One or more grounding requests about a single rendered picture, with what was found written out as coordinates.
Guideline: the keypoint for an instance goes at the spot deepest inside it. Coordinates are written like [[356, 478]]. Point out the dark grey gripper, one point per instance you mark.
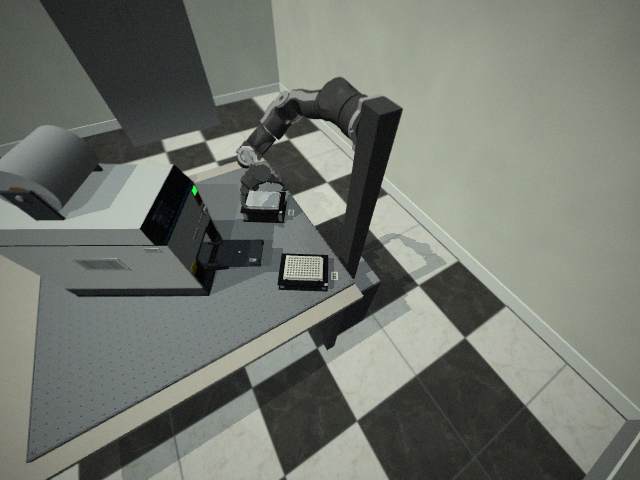
[[256, 175]]

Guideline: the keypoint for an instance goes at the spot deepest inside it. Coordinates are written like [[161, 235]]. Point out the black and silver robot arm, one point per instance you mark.
[[300, 102]]

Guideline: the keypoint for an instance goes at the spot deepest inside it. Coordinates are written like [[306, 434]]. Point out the grey cylinder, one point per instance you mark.
[[52, 162]]

